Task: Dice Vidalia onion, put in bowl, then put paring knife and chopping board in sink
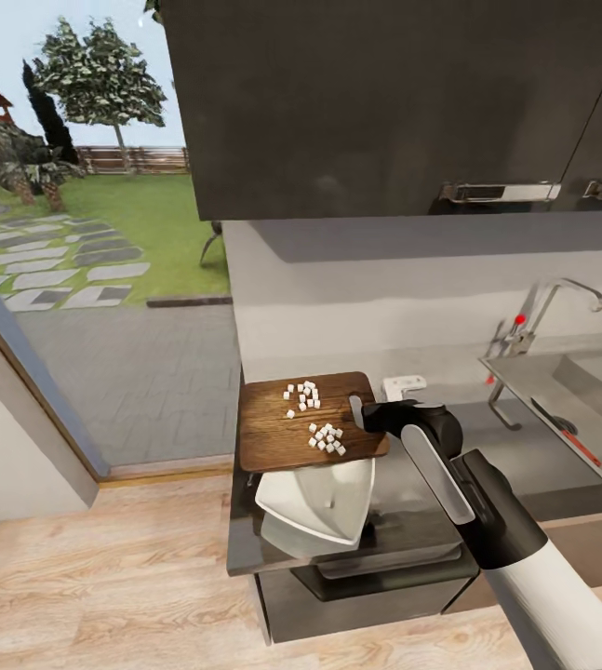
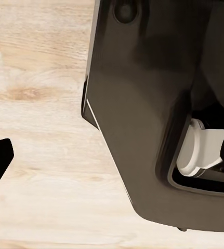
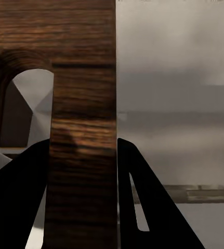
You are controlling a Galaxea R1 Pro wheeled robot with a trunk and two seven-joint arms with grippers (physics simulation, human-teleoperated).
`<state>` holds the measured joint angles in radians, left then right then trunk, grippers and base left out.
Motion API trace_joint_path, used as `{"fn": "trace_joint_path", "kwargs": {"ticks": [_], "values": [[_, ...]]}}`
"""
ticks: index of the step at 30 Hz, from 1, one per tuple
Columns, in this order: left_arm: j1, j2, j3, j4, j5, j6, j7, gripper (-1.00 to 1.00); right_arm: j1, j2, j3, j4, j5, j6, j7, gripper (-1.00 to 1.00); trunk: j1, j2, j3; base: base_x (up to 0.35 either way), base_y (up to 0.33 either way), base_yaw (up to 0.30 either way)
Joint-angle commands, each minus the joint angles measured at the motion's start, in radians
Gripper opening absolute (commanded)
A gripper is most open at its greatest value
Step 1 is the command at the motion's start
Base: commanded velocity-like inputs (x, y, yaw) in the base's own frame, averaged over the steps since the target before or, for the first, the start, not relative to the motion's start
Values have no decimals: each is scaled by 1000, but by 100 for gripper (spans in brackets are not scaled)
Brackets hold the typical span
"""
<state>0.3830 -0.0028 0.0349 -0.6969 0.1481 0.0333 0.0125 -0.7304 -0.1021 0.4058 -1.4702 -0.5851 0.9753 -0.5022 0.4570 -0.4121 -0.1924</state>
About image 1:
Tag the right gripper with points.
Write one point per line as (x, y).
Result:
(376, 417)

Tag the drop in sink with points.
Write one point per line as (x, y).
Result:
(567, 384)

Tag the fixed window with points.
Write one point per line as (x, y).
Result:
(116, 306)

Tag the bowl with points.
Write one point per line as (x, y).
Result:
(298, 498)

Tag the dishwasher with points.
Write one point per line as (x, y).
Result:
(337, 596)

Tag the cutting board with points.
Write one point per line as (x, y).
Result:
(270, 440)

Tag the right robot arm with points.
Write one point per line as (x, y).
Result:
(555, 614)

